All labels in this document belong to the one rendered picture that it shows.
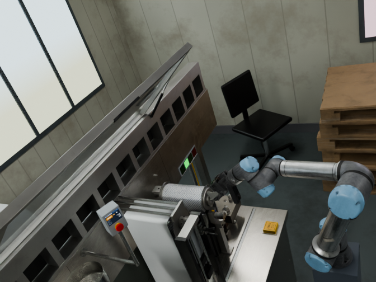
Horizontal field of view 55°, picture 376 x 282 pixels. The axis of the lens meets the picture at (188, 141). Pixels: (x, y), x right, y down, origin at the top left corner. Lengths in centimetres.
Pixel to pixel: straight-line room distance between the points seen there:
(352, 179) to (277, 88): 296
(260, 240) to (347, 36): 248
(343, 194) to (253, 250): 81
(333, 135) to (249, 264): 163
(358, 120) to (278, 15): 143
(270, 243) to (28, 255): 122
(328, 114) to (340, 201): 179
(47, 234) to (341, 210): 111
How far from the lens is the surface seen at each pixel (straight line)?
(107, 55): 448
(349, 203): 140
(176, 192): 191
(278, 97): 435
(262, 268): 198
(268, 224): 213
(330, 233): 159
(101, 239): 175
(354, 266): 196
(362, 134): 328
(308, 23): 396
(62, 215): 157
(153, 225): 162
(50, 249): 157
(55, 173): 103
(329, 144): 335
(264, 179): 162
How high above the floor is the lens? 245
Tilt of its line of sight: 30 degrees down
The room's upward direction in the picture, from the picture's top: 19 degrees counter-clockwise
